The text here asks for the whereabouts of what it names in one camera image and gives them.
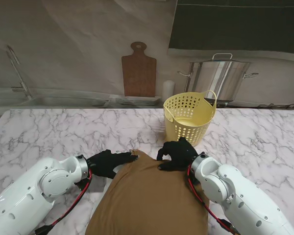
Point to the dark range hood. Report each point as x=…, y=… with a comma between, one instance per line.
x=235, y=24

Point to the steel kitchen sink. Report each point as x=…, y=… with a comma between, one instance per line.
x=51, y=101

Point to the black stove grate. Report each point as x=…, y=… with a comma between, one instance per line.
x=279, y=105

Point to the brown pillowcase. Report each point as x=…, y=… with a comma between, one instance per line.
x=149, y=195

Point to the chrome kitchen faucet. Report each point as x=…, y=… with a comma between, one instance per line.
x=27, y=91

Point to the brown wooden cutting board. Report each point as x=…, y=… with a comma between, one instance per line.
x=138, y=73

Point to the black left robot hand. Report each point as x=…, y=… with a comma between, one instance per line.
x=103, y=164

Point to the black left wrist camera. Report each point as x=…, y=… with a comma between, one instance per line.
x=80, y=184

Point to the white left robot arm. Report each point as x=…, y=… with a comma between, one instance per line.
x=39, y=181

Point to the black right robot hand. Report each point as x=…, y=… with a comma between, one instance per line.
x=181, y=154

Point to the white pillar candle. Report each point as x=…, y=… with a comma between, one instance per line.
x=168, y=89

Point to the large steel stock pot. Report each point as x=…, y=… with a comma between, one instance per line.
x=210, y=78

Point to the yellow perforated laundry basket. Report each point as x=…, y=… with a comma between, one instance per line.
x=170, y=126

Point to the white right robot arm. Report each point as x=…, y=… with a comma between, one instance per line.
x=235, y=186

